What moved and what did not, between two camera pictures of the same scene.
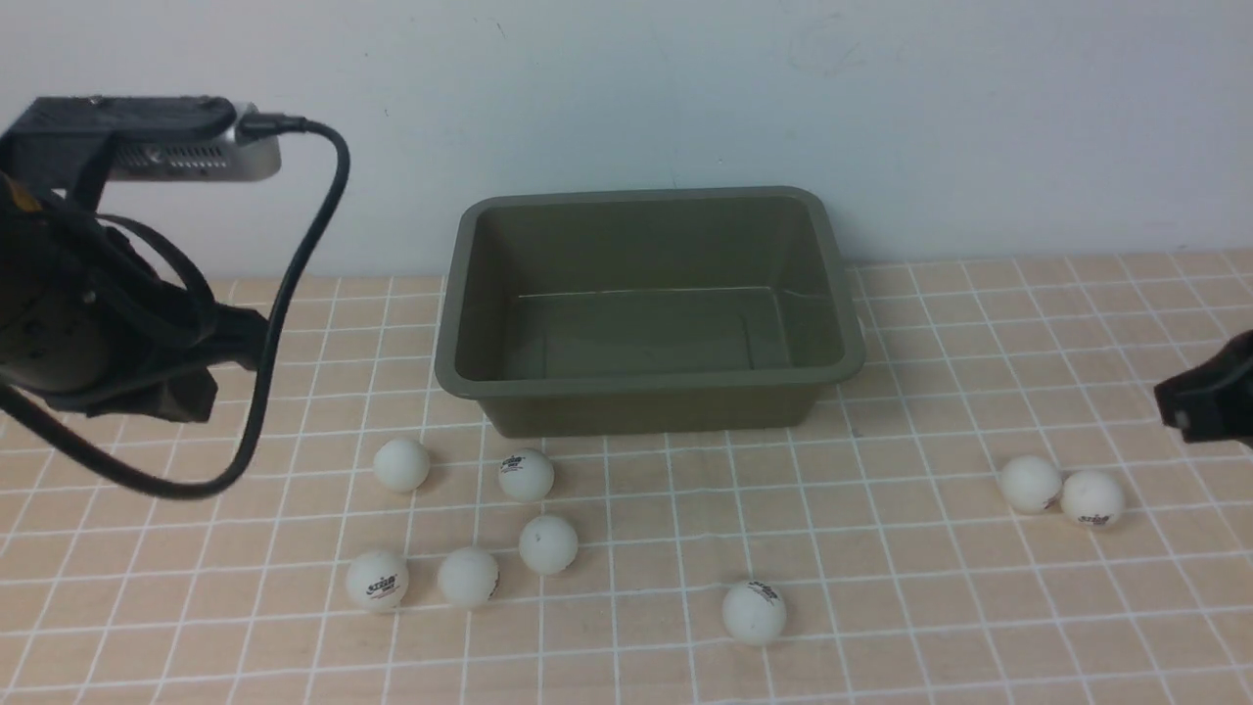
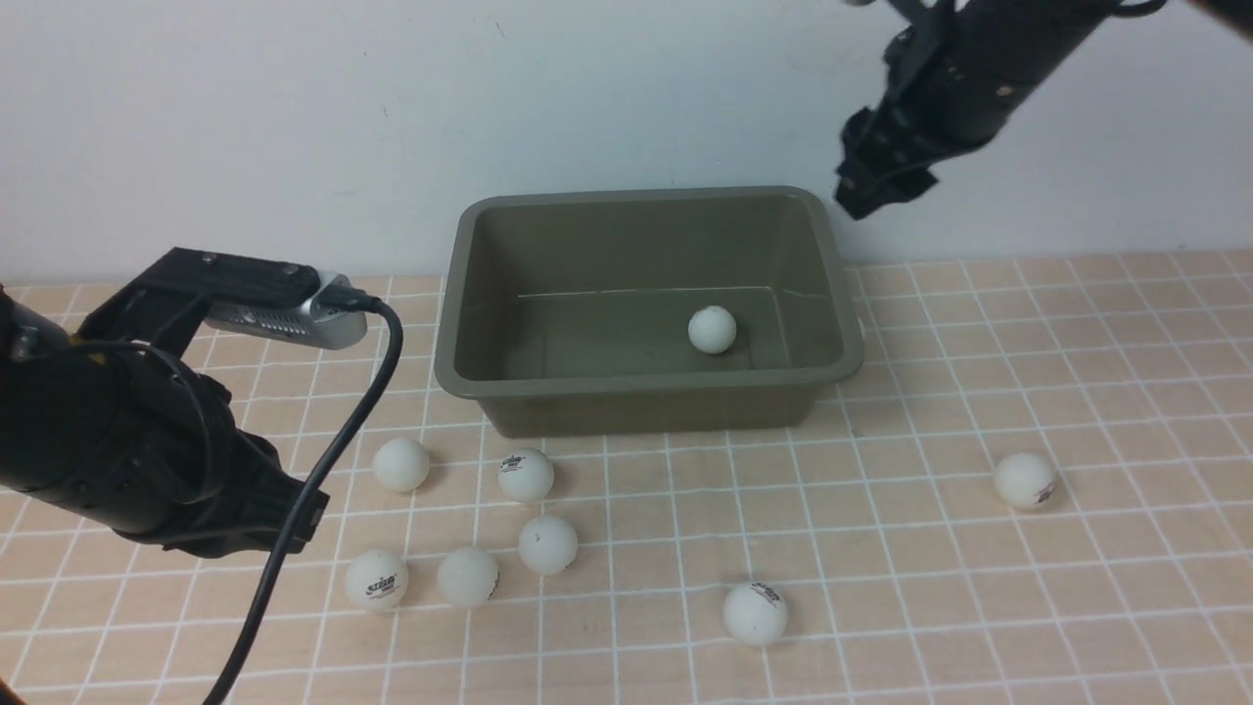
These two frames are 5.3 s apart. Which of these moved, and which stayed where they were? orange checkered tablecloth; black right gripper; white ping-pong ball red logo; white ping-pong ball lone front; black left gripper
Moved: black right gripper; black left gripper
Stayed: white ping-pong ball red logo; orange checkered tablecloth; white ping-pong ball lone front
